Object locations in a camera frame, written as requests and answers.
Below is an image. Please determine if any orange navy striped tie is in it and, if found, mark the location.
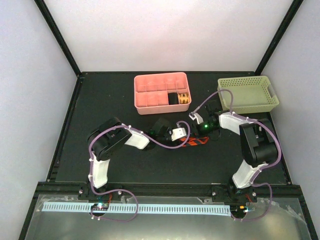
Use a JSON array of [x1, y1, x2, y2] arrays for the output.
[[183, 136, 209, 147]]

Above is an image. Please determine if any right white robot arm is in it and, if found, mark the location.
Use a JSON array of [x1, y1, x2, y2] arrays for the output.
[[189, 107, 282, 202]]

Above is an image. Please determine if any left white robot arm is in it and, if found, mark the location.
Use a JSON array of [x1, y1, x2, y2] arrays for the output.
[[87, 117, 191, 200]]

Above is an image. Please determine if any rolled yellow patterned tie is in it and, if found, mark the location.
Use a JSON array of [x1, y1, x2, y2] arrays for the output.
[[177, 92, 190, 104]]

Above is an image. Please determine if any rolled black tie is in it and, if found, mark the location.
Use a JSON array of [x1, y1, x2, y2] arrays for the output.
[[168, 92, 179, 105]]

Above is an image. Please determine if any pink compartment organizer box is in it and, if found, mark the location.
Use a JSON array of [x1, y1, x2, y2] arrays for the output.
[[133, 72, 192, 115]]

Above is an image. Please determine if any green perforated plastic basket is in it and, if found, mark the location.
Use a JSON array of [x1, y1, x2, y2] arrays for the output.
[[217, 76, 280, 115]]

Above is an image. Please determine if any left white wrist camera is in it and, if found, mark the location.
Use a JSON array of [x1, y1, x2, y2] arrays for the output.
[[171, 127, 187, 142]]

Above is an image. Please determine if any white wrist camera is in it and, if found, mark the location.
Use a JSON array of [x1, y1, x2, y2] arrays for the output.
[[189, 113, 204, 125], [171, 127, 187, 142]]

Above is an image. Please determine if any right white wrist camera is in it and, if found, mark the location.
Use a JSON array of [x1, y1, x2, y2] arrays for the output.
[[189, 113, 204, 125]]

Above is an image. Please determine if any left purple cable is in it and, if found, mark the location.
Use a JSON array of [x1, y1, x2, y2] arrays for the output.
[[88, 120, 192, 222]]

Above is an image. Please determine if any purple cable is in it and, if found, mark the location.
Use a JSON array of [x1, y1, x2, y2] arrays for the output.
[[190, 89, 282, 222], [88, 120, 192, 222]]

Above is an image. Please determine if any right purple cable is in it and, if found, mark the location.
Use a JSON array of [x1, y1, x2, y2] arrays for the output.
[[190, 89, 282, 222]]

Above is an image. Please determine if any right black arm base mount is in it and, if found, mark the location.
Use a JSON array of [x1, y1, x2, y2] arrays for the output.
[[211, 183, 257, 204]]

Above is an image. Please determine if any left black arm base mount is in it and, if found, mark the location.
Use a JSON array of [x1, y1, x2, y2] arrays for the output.
[[77, 184, 126, 201]]

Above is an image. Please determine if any light blue slotted cable duct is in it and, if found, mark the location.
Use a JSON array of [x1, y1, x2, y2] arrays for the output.
[[41, 202, 231, 217]]

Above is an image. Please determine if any black right frame post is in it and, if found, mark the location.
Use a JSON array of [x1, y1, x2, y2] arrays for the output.
[[254, 0, 304, 76]]

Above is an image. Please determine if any black frame post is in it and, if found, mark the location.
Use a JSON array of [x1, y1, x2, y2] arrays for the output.
[[34, 0, 82, 77], [254, 0, 304, 76]]

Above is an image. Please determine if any black left frame post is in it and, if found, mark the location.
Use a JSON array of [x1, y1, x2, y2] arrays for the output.
[[34, 0, 82, 77]]

